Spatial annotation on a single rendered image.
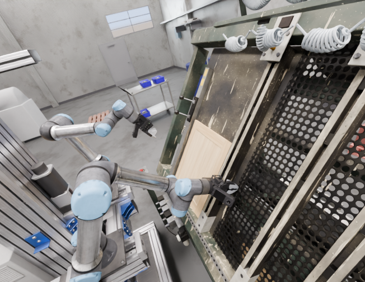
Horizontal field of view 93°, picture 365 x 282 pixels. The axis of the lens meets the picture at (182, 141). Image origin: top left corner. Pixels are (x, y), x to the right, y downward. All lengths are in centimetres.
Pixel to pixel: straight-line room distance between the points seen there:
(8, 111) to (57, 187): 632
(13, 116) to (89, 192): 683
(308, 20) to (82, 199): 100
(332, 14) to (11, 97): 722
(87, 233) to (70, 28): 1071
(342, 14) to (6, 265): 174
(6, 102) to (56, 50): 469
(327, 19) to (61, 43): 1087
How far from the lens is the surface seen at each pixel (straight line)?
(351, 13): 84
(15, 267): 137
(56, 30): 1123
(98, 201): 65
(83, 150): 145
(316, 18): 89
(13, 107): 729
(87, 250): 86
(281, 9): 78
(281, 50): 89
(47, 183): 113
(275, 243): 88
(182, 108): 158
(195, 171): 128
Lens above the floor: 197
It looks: 33 degrees down
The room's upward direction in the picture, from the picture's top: 15 degrees counter-clockwise
